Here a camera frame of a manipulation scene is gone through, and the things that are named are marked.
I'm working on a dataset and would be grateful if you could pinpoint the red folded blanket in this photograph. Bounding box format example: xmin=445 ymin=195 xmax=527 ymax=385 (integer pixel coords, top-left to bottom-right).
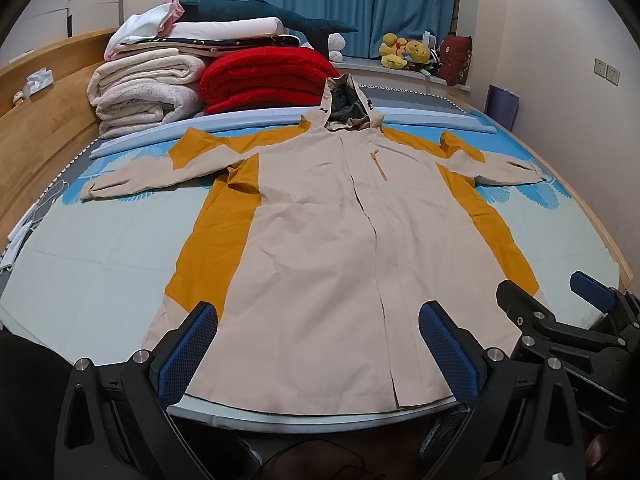
xmin=199 ymin=46 xmax=346 ymax=116

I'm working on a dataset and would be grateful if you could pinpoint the cream fleece blanket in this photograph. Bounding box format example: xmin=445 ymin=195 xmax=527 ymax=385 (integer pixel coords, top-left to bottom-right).
xmin=87 ymin=48 xmax=211 ymax=106

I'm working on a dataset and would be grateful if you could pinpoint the white and pink garment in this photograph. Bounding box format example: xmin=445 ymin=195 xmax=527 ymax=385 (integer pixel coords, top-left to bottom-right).
xmin=104 ymin=0 xmax=183 ymax=58

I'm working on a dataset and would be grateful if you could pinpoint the white wardrobe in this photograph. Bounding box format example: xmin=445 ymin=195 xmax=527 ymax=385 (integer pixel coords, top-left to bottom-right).
xmin=0 ymin=0 xmax=126 ymax=61

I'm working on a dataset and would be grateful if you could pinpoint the tissue pack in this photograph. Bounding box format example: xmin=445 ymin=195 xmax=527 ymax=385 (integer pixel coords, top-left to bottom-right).
xmin=22 ymin=67 xmax=55 ymax=97

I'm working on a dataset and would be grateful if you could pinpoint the teal plush shark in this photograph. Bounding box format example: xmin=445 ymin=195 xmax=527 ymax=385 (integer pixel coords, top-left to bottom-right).
xmin=177 ymin=0 xmax=360 ymax=63

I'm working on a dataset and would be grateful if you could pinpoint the beige and mustard hooded jacket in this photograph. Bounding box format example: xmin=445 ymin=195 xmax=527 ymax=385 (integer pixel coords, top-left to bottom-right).
xmin=80 ymin=74 xmax=548 ymax=407

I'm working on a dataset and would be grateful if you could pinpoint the beige folded quilt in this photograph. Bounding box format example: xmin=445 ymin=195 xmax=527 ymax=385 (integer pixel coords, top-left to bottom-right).
xmin=106 ymin=40 xmax=221 ymax=61

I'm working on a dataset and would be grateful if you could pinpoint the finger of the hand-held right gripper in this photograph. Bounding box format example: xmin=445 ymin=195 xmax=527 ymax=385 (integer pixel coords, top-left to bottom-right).
xmin=570 ymin=270 xmax=640 ymax=341
xmin=495 ymin=280 xmax=601 ymax=361

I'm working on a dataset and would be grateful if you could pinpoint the blue curtain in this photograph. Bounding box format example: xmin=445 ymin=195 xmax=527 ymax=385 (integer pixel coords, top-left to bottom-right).
xmin=259 ymin=0 xmax=461 ymax=58

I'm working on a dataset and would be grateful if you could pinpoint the black cable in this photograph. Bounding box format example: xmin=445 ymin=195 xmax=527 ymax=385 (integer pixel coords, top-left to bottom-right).
xmin=260 ymin=437 xmax=381 ymax=480

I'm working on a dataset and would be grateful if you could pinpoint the wooden headboard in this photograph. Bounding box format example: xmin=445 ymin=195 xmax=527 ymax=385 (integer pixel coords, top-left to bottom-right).
xmin=0 ymin=27 xmax=131 ymax=241

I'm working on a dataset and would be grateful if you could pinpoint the white folded quilt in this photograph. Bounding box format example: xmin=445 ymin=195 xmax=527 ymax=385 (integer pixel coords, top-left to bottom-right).
xmin=167 ymin=16 xmax=285 ymax=39

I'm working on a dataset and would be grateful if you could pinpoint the dark red cushion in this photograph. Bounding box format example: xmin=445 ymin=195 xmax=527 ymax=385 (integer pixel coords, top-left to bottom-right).
xmin=436 ymin=34 xmax=473 ymax=86

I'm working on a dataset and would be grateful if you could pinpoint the yellow plush toy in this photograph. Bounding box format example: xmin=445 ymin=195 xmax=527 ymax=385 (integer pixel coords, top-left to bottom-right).
xmin=378 ymin=33 xmax=408 ymax=70
xmin=404 ymin=40 xmax=432 ymax=73

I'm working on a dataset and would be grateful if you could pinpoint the dark star-print quilt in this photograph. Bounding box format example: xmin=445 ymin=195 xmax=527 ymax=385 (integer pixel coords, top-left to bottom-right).
xmin=160 ymin=34 xmax=303 ymax=51

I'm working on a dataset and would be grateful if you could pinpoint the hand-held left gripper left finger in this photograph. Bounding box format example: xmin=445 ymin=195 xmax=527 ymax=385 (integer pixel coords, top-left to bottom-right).
xmin=54 ymin=301 xmax=251 ymax=480

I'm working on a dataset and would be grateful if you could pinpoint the blue grey slipper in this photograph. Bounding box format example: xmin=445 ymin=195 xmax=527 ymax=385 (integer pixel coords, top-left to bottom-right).
xmin=420 ymin=407 xmax=473 ymax=461

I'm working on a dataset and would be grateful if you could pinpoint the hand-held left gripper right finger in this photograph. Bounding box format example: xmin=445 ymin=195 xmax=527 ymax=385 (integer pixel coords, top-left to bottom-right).
xmin=417 ymin=301 xmax=586 ymax=480

